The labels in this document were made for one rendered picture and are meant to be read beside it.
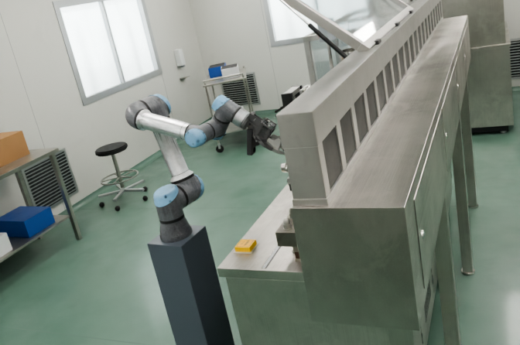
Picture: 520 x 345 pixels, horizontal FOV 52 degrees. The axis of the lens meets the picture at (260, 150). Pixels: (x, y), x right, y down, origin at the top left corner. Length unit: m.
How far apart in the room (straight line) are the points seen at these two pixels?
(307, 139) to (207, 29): 7.39
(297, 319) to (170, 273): 0.69
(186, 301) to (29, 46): 3.93
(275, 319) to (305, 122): 1.21
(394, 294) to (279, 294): 0.92
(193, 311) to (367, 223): 1.56
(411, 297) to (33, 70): 5.12
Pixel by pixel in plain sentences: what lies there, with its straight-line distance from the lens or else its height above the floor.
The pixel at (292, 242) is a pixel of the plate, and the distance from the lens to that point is 2.02.
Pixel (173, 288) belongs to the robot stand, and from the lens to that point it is 2.57.
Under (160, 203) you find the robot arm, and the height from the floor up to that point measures 1.09.
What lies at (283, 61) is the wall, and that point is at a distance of 8.03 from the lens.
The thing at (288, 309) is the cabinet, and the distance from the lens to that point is 2.12.
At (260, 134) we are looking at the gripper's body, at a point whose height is 1.34.
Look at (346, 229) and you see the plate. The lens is 1.16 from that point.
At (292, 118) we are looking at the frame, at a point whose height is 1.64.
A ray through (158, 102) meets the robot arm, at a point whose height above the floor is 1.50.
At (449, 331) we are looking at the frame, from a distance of 2.50.
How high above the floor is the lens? 1.92
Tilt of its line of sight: 17 degrees down
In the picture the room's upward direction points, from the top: 12 degrees counter-clockwise
